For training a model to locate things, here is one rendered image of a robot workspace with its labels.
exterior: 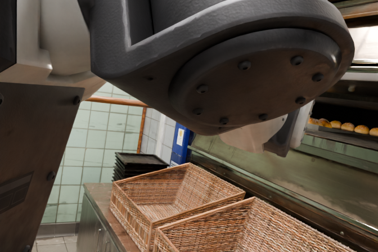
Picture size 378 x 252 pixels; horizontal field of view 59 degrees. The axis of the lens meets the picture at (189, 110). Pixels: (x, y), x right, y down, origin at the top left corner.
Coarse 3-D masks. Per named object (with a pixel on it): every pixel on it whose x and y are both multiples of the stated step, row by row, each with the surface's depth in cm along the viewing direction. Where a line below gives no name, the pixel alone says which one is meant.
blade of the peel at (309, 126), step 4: (308, 124) 181; (312, 124) 179; (308, 128) 181; (312, 128) 179; (316, 128) 177; (320, 128) 176; (324, 128) 178; (328, 128) 179; (332, 128) 181; (340, 132) 184; (344, 132) 186; (348, 132) 188
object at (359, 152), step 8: (304, 136) 135; (312, 136) 131; (304, 144) 135; (312, 144) 131; (320, 144) 128; (328, 144) 124; (336, 144) 122; (344, 144) 119; (352, 144) 121; (336, 152) 121; (344, 152) 118; (352, 152) 116; (360, 152) 113; (368, 152) 111; (376, 152) 108; (368, 160) 110; (376, 160) 108
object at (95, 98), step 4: (92, 96) 144; (96, 96) 145; (100, 96) 146; (104, 96) 148; (88, 100) 144; (92, 100) 145; (96, 100) 145; (100, 100) 146; (104, 100) 147; (108, 100) 148; (112, 100) 149; (116, 100) 149; (120, 100) 150; (124, 100) 151; (128, 100) 152; (132, 100) 153; (136, 100) 155; (116, 104) 150; (120, 104) 151; (124, 104) 152; (128, 104) 152; (132, 104) 153; (136, 104) 154; (140, 104) 155; (144, 104) 156; (152, 108) 159
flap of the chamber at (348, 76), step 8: (344, 80) 105; (352, 80) 102; (360, 80) 100; (368, 80) 97; (376, 80) 95; (336, 88) 120; (344, 88) 117; (360, 88) 110; (368, 88) 106; (376, 88) 104; (376, 96) 115
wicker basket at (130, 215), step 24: (168, 168) 199; (192, 168) 201; (120, 192) 171; (144, 192) 194; (168, 192) 201; (192, 192) 192; (216, 192) 175; (240, 192) 158; (120, 216) 168; (144, 216) 143; (168, 216) 140; (192, 216) 146; (144, 240) 141
